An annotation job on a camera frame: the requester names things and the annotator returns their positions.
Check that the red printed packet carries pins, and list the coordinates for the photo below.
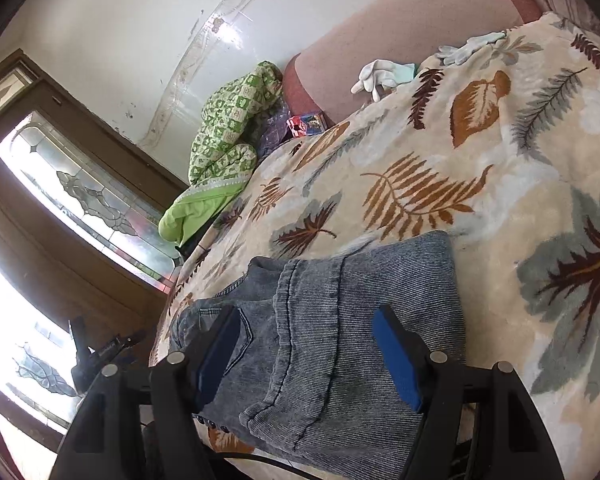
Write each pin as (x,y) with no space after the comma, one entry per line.
(307,125)

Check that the stained glass door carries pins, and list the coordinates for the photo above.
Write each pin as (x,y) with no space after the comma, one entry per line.
(80,185)

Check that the grey-blue denim pants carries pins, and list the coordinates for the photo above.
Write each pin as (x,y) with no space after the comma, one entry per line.
(330,310)

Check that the green checked quilt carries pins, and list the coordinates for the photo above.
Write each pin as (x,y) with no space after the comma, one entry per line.
(220,110)

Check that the flat white glove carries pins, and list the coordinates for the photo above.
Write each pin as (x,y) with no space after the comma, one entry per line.
(460,52)

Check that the leaf print blanket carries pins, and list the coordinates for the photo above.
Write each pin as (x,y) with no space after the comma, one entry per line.
(480,170)

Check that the purple plastic bag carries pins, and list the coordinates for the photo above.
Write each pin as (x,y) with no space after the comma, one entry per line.
(275,135)

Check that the stuffed white glove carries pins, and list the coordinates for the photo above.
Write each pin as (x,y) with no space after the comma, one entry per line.
(380,75)

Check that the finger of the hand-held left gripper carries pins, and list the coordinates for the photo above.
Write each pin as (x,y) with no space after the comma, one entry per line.
(115,346)
(79,337)

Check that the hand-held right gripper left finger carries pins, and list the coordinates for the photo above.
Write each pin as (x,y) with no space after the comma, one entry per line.
(220,355)

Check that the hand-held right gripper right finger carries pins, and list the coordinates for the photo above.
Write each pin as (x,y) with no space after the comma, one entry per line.
(397,360)

